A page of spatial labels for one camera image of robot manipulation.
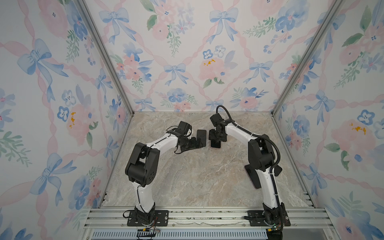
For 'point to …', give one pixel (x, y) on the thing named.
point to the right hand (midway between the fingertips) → (214, 137)
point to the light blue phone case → (198, 139)
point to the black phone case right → (277, 169)
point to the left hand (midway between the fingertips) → (198, 145)
